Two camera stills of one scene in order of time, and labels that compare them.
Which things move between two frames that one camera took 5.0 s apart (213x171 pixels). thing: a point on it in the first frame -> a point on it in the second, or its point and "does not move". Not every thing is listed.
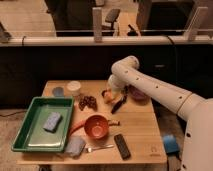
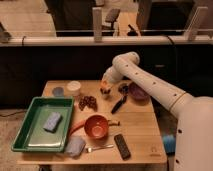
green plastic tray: [31, 135] does not move
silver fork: [89, 149] does not move
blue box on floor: [171, 144] does not move
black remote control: [122, 146] does not move
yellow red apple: [107, 96] -> [105, 85]
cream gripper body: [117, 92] -> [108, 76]
